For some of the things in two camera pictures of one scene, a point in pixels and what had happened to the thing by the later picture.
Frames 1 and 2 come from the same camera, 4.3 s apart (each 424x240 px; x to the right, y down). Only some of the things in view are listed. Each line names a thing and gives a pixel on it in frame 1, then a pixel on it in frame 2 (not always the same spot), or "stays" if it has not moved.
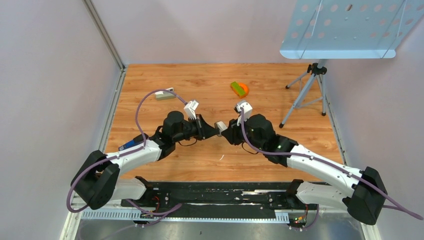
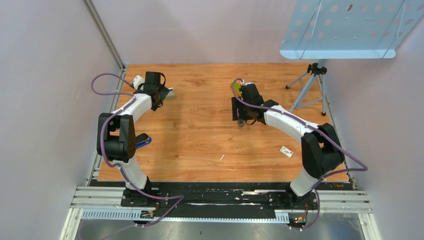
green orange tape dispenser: x=241 y=89 stays
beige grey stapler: x=221 y=126 to x=171 y=93
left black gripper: x=203 y=130 to x=163 y=92
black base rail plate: x=166 y=200 stays
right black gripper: x=231 y=133 to x=237 y=104
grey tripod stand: x=312 y=91 stays
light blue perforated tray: x=349 y=29 stays
